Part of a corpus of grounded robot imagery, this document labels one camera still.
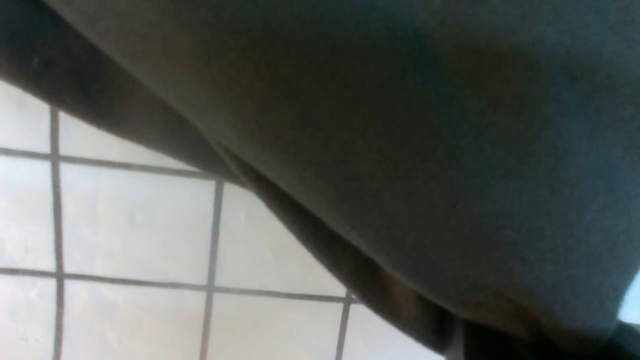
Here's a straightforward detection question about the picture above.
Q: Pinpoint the gray long sleeve shirt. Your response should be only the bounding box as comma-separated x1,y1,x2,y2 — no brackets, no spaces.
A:
0,0,640,360

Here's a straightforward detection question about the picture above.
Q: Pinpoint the white grid table cover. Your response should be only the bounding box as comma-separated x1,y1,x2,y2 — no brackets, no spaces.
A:
0,80,640,360

